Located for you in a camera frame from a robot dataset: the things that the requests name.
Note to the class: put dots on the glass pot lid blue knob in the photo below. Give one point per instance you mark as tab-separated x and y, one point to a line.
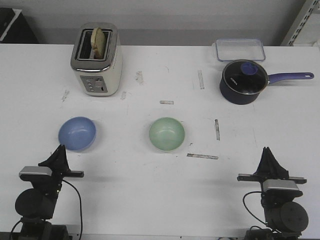
245	77

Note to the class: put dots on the dark blue saucepan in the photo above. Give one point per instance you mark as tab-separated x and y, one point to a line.
244	99

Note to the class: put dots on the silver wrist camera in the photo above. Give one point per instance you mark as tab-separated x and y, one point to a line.
35	173
277	184

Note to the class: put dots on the cream and chrome toaster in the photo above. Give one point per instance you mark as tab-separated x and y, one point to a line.
98	77

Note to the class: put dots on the black box with white edge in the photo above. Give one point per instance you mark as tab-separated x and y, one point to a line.
14	28

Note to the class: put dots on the slice of toast bread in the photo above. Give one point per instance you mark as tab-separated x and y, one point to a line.
98	43

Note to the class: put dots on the blue bowl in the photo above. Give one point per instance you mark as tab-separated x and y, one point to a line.
77	134

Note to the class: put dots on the white perforated metal rail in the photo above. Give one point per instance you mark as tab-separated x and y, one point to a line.
305	29

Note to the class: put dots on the green bowl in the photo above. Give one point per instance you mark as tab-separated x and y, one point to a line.
166	134

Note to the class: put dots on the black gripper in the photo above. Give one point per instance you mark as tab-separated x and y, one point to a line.
274	169
56	177

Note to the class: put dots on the clear plastic food container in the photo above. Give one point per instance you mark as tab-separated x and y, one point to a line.
231	49

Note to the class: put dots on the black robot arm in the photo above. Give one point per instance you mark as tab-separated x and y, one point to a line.
36	205
284	218

